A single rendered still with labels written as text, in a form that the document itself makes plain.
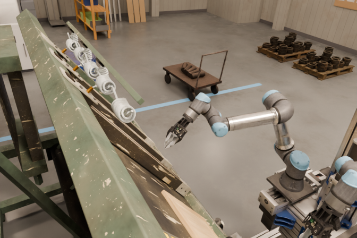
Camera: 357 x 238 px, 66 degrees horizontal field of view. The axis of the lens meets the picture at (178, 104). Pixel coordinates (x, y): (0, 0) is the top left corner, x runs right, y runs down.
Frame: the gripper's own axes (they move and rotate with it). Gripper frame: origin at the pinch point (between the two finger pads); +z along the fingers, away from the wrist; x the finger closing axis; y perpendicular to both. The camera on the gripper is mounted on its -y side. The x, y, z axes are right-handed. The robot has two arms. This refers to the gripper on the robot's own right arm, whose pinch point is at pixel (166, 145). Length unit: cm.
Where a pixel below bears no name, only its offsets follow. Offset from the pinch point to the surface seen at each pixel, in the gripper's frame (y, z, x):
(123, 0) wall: -839, -225, -364
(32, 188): 17, 53, -40
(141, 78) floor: -403, -31, -84
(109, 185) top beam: 91, 4, -13
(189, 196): -32, 21, 36
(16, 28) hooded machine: -371, 40, -318
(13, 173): 26, 48, -49
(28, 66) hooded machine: -410, 89, -277
